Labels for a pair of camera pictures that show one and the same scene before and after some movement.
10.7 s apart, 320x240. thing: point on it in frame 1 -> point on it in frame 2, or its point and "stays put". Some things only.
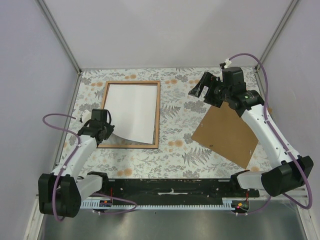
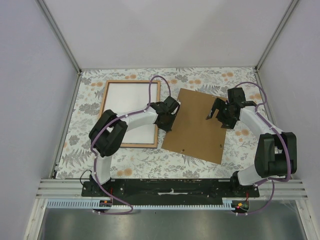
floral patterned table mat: x=181 y=116 stays put
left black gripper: x=110 y=129 -> x=168 y=128
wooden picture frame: x=155 y=145 stays put
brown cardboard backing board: x=223 y=130 -> x=192 y=134
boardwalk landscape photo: x=133 y=111 stays put
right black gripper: x=206 y=80 -> x=219 y=104
